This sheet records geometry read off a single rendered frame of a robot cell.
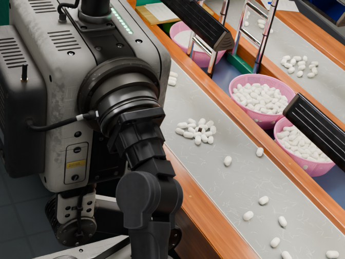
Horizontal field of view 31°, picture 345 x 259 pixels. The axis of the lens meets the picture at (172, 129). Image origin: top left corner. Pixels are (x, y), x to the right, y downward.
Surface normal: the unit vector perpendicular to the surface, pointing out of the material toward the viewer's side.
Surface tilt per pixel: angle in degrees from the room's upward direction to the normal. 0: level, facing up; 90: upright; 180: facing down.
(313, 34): 0
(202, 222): 0
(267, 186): 0
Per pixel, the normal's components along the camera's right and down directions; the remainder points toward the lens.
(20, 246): 0.15, -0.77
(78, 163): 0.44, 0.61
